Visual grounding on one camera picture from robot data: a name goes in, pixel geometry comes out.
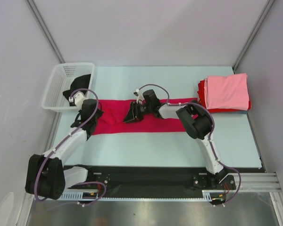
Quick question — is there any magenta t shirt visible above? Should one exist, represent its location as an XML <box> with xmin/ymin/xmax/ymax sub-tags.
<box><xmin>93</xmin><ymin>99</ymin><xmax>185</xmax><ymax>135</ymax></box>

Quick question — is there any white plastic basket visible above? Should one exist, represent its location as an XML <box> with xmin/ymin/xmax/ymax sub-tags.
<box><xmin>42</xmin><ymin>62</ymin><xmax>95</xmax><ymax>113</ymax></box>

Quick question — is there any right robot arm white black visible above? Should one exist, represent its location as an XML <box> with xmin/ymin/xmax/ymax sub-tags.
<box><xmin>123</xmin><ymin>89</ymin><xmax>228</xmax><ymax>189</ymax></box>

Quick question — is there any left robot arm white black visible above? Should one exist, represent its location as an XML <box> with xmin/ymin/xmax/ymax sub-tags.
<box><xmin>25</xmin><ymin>99</ymin><xmax>103</xmax><ymax>201</ymax></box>

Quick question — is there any black t shirt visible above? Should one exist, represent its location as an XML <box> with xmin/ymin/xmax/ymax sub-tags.
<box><xmin>62</xmin><ymin>74</ymin><xmax>91</xmax><ymax>106</ymax></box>

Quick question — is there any red folded t shirt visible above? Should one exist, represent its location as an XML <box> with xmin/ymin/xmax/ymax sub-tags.
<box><xmin>197</xmin><ymin>79</ymin><xmax>252</xmax><ymax>111</ymax></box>

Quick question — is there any pink folded t shirt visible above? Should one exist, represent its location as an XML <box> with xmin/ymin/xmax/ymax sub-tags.
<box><xmin>204</xmin><ymin>73</ymin><xmax>249</xmax><ymax>110</ymax></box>

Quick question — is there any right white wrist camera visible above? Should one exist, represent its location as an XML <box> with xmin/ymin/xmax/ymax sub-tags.
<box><xmin>133</xmin><ymin>89</ymin><xmax>144</xmax><ymax>104</ymax></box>

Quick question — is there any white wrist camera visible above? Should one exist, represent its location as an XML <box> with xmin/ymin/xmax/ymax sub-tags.
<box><xmin>133</xmin><ymin>89</ymin><xmax>144</xmax><ymax>104</ymax></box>
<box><xmin>69</xmin><ymin>91</ymin><xmax>87</xmax><ymax>109</ymax></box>

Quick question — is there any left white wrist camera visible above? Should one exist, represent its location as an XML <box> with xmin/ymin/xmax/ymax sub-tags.
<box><xmin>69</xmin><ymin>91</ymin><xmax>87</xmax><ymax>109</ymax></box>

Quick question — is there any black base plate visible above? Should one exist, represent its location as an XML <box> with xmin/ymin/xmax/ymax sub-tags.
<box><xmin>63</xmin><ymin>164</ymin><xmax>266</xmax><ymax>199</ymax></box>

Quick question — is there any white slotted cable duct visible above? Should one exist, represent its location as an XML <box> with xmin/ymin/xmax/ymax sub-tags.
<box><xmin>58</xmin><ymin>191</ymin><xmax>224</xmax><ymax>202</ymax></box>

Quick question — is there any right corner aluminium post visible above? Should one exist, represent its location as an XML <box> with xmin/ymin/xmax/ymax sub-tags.
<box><xmin>232</xmin><ymin>0</ymin><xmax>277</xmax><ymax>73</ymax></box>

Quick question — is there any corner aluminium post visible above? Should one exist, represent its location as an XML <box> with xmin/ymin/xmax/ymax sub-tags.
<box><xmin>25</xmin><ymin>0</ymin><xmax>65</xmax><ymax>64</ymax></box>
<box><xmin>232</xmin><ymin>0</ymin><xmax>277</xmax><ymax>73</ymax></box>

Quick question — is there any left corner aluminium post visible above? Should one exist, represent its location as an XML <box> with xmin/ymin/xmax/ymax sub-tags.
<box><xmin>25</xmin><ymin>0</ymin><xmax>65</xmax><ymax>64</ymax></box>

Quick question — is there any aluminium frame rail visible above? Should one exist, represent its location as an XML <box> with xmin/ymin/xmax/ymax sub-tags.
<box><xmin>24</xmin><ymin>172</ymin><xmax>282</xmax><ymax>191</ymax></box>

